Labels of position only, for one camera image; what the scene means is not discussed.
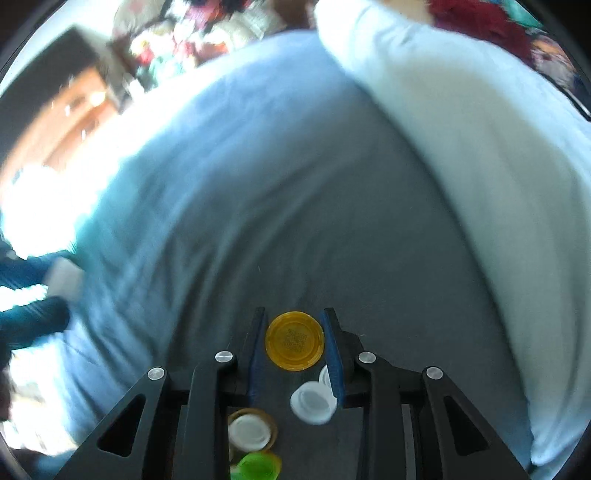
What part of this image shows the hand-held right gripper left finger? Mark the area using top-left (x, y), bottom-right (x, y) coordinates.
top-left (54, 307), bottom-right (269, 480)

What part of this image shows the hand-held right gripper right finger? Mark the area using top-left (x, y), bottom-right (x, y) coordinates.
top-left (322, 307), bottom-right (532, 480)

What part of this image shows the yellow bottle cap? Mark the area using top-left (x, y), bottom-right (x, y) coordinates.
top-left (264, 311), bottom-right (325, 371)

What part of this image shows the pile of bottle caps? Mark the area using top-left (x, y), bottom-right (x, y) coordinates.
top-left (228, 364), bottom-right (339, 480)

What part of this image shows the teal perforated plastic basket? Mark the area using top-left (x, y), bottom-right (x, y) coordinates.
top-left (0, 251), bottom-right (84, 347)

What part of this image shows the light blue duvet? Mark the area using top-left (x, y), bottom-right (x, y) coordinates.
top-left (314, 0), bottom-right (591, 478)

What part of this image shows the wooden dresser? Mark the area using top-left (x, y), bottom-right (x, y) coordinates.
top-left (18, 69), bottom-right (125, 185)

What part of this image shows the white woven bag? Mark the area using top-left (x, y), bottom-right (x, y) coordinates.
top-left (217, 9), bottom-right (287, 47)

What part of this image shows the black television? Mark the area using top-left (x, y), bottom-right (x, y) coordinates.
top-left (0, 27), bottom-right (109, 121)

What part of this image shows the pile of clothes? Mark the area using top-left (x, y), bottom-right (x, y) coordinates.
top-left (427, 0), bottom-right (591, 116)

